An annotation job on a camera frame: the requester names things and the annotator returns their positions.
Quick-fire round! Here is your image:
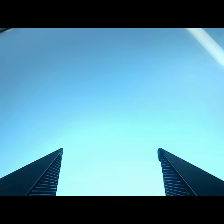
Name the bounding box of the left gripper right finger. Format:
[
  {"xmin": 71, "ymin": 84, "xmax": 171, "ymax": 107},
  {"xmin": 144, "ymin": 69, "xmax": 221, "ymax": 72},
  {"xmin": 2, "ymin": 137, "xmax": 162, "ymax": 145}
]
[{"xmin": 157, "ymin": 147, "xmax": 224, "ymax": 197}]

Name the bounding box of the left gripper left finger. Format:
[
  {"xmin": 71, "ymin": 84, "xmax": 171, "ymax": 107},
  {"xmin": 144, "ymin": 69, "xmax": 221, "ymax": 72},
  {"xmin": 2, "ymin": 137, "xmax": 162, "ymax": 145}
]
[{"xmin": 0, "ymin": 147, "xmax": 64, "ymax": 197}]

